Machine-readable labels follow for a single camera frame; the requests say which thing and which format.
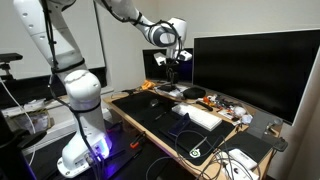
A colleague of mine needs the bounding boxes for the black oval case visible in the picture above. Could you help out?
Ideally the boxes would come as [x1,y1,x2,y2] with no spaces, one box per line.
[182,86,207,100]

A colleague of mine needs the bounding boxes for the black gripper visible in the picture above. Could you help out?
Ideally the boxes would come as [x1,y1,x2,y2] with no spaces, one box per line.
[165,58,180,88]

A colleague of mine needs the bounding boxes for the small black monitor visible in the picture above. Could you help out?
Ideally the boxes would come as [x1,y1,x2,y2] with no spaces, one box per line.
[142,48,194,83]

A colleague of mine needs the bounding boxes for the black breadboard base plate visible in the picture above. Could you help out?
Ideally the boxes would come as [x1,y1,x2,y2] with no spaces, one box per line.
[24,119,198,180]

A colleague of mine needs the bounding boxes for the white box with black logo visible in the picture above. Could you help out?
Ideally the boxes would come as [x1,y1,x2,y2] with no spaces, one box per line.
[221,163,261,180]

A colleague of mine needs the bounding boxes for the black power adapter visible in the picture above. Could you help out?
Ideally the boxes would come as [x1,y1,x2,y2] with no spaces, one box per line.
[273,137,289,153]

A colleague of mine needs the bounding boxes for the black remote stick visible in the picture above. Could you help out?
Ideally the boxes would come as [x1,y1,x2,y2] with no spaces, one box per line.
[195,100,214,112]

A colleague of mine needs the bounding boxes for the white paper stack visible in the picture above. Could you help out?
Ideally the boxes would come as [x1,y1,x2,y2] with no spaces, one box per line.
[154,83,189,100]

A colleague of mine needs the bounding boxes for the black stand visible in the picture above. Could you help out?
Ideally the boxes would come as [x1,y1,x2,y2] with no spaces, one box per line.
[0,113,48,180]

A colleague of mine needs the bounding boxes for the large black monitor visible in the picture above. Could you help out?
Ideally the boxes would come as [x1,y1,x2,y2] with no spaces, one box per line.
[192,29,320,126]

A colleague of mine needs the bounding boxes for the orange small parts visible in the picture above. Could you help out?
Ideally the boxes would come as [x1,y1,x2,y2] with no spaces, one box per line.
[202,94,218,106]

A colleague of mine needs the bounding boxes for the white keyboard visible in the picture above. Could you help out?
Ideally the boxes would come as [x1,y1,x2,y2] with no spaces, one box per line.
[171,101,223,132]

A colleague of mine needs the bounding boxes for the white cable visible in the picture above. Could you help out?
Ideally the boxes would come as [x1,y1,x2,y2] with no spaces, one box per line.
[0,77,37,168]

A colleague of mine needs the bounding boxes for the black clamp with orange handle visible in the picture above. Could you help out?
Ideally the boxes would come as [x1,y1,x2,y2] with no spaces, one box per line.
[129,131,148,150]

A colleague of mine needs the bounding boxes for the grey monitor stand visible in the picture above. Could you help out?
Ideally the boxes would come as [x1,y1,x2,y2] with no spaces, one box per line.
[247,109,284,140]

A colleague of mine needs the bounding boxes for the clear plastic bag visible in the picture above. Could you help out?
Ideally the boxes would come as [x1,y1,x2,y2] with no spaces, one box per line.
[4,108,53,134]

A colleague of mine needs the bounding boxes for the white red card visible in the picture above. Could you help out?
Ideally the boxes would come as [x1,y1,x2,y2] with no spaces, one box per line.
[218,109,236,121]

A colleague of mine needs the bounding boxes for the black flat pouch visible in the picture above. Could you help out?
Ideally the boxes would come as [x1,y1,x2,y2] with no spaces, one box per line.
[159,84,178,93]

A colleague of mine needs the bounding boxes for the small black mouse pad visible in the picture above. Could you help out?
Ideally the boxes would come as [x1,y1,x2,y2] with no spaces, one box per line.
[218,131,275,165]

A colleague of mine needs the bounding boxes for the large black desk mat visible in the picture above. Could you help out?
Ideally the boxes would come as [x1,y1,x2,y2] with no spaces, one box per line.
[111,90,236,167]

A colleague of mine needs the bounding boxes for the black pen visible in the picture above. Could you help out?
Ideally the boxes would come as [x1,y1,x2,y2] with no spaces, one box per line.
[153,111,168,122]

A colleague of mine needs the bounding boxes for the black camera on stand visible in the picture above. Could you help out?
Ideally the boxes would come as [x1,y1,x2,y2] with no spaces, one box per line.
[0,52,24,81]

